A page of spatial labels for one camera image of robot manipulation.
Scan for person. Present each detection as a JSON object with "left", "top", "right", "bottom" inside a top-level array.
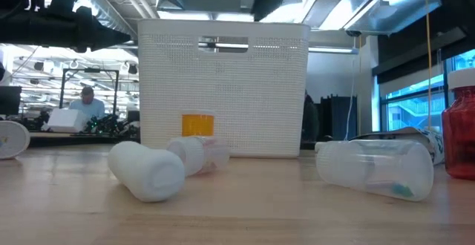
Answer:
[
  {"left": 302, "top": 91, "right": 321, "bottom": 142},
  {"left": 69, "top": 86, "right": 107, "bottom": 120}
]

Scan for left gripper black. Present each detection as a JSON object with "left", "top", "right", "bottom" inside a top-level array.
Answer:
[{"left": 72, "top": 6, "right": 133, "bottom": 53}]

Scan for clear vial teal contents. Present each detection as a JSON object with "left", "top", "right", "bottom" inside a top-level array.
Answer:
[{"left": 315, "top": 140, "right": 435, "bottom": 203}]

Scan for strip light fixture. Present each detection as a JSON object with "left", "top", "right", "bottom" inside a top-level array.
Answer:
[{"left": 307, "top": 46, "right": 359, "bottom": 55}]

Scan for clear vial pink contents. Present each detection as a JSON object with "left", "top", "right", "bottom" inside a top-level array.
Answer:
[{"left": 166, "top": 136, "right": 231, "bottom": 177}]

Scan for white box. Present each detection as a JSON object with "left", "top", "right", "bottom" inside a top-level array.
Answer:
[{"left": 47, "top": 108, "right": 89, "bottom": 134}]

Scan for white tape roll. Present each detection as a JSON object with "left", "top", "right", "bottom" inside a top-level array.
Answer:
[{"left": 0, "top": 120, "right": 31, "bottom": 160}]

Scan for black table frame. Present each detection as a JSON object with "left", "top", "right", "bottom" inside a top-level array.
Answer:
[{"left": 29, "top": 131, "right": 337, "bottom": 151}]

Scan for black folding panels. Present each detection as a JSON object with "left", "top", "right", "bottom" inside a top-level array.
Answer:
[{"left": 319, "top": 94, "right": 358, "bottom": 142}]

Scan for red pill bottle white cap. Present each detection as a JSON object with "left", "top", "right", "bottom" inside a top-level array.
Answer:
[{"left": 441, "top": 68, "right": 475, "bottom": 182}]

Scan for white opaque plastic bottle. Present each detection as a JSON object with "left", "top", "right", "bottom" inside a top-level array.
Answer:
[{"left": 107, "top": 141, "right": 186, "bottom": 203}]

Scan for orange pill bottle white cap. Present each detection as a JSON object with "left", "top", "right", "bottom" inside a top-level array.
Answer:
[{"left": 180, "top": 110, "right": 217, "bottom": 138}]

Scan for white hanging cord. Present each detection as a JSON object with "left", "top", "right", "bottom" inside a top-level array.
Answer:
[{"left": 343, "top": 50, "right": 357, "bottom": 142}]

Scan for white perforated plastic basket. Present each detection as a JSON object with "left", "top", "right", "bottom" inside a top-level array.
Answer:
[{"left": 137, "top": 18, "right": 311, "bottom": 160}]

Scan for black metal rig frame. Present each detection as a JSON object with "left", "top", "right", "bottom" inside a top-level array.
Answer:
[{"left": 59, "top": 68, "right": 120, "bottom": 127}]

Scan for packet blue print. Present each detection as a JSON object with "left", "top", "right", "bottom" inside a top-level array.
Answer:
[{"left": 348, "top": 126, "right": 445, "bottom": 166}]

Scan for black monitor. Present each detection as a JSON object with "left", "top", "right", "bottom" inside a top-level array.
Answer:
[{"left": 0, "top": 85, "right": 22, "bottom": 115}]

